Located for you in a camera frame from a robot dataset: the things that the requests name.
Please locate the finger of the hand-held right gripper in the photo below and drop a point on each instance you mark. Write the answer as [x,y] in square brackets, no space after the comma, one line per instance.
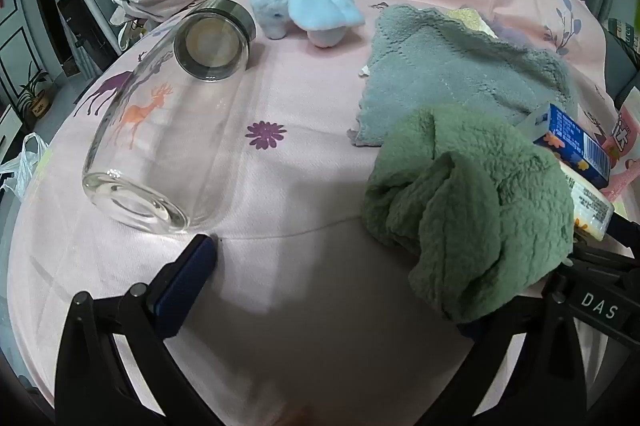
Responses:
[610,258]

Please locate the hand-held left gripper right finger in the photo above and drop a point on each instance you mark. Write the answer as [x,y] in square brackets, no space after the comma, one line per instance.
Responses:
[520,356]

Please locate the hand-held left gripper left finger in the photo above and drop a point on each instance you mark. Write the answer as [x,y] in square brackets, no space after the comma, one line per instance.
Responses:
[185,286]

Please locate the green fluffy towel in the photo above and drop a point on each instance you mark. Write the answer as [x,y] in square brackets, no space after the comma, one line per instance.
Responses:
[465,206]

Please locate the grey-blue towel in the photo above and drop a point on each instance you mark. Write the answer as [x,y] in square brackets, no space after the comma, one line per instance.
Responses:
[450,71]

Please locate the yellow and white towel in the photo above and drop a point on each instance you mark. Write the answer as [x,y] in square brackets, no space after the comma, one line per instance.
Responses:
[470,16]

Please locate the blue plush toy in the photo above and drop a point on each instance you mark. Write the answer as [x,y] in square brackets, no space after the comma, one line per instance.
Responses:
[310,1]

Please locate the pale yellow packet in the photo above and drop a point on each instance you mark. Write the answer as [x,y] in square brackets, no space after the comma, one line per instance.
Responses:
[590,201]

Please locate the pink packet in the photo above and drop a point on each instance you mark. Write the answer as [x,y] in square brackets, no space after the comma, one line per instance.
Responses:
[625,141]

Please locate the blue carton box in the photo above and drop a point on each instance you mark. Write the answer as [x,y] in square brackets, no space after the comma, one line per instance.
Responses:
[575,141]

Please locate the pink printed bedsheet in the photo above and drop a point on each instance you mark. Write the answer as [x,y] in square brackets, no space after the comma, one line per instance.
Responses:
[300,186]

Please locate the grey sofa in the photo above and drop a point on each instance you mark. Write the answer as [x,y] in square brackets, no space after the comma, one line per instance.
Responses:
[625,76]

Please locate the white plastic bag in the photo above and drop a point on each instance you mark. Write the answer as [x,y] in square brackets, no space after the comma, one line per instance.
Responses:
[27,161]

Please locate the striped cushion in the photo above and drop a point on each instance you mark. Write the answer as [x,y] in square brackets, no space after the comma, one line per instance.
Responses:
[622,34]

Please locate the potted plant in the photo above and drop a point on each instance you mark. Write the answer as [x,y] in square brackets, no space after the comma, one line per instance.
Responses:
[37,104]

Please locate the clear glass bottle steel lid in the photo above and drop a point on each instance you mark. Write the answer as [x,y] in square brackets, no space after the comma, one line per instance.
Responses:
[215,41]

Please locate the black floor appliance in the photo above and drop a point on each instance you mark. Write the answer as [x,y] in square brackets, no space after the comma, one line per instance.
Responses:
[85,26]

